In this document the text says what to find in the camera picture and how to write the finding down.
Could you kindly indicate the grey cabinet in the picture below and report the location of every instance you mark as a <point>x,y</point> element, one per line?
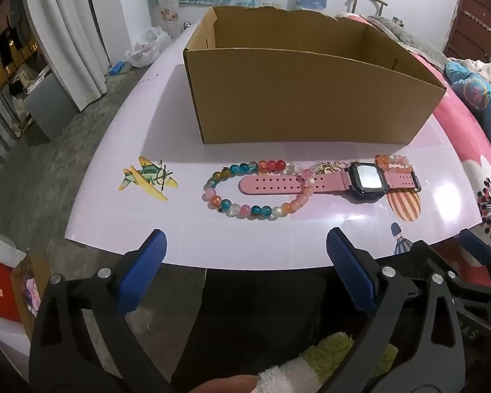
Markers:
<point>49,102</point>

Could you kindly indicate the brown cardboard box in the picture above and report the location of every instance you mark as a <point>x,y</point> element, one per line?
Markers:
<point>311,98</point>

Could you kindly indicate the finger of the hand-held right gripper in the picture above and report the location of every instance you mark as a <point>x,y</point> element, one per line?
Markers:
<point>476,245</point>
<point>429,258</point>

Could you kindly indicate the white curtain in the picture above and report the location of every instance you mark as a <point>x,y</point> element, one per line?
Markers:
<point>65,28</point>

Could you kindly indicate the grey blanket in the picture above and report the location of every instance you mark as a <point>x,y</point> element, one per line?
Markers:
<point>413,41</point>

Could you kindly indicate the fluffy green white garment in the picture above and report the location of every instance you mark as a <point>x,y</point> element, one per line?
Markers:
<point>331,356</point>

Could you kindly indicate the white plastic bag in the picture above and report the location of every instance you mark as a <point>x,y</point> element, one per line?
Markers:
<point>147,49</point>

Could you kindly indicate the wooden chair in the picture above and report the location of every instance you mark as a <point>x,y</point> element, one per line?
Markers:
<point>370,2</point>

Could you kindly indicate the white flower-print cover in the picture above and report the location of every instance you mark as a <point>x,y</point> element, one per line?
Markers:
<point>167,8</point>

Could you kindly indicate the brown door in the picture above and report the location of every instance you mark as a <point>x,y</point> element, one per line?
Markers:
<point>474,20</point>

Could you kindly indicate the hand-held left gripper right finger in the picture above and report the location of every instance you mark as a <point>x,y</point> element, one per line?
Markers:
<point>350,272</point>

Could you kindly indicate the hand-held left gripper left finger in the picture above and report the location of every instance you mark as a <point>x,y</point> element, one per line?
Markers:
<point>143,270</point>

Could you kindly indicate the small gold charm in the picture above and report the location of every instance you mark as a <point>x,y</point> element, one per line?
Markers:
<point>315,168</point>

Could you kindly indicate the small blue floor item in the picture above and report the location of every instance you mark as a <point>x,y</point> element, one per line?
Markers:
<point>118,68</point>

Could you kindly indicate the person's left hand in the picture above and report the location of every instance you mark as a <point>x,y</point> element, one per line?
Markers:
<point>229,385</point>

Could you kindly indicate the brown paper bag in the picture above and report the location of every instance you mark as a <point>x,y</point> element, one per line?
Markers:
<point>30,290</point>

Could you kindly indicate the blue printed quilt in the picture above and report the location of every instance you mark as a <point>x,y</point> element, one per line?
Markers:
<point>474,90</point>

